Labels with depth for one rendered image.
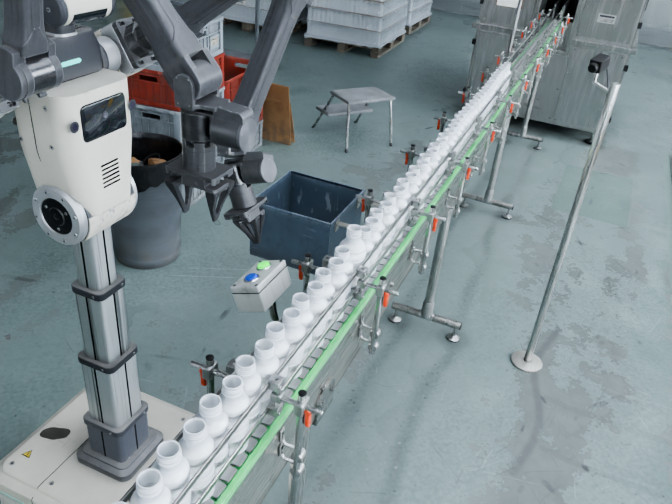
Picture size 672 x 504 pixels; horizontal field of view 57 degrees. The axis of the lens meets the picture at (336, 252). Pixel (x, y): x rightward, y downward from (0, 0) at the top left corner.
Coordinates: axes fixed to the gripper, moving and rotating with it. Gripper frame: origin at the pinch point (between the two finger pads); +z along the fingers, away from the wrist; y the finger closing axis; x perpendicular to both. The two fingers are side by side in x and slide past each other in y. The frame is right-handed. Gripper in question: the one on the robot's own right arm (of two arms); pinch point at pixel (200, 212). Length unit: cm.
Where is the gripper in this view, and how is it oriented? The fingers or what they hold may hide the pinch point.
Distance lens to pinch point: 118.0
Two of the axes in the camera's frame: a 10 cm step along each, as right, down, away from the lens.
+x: 4.0, -4.4, 8.0
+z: -0.9, 8.5, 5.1
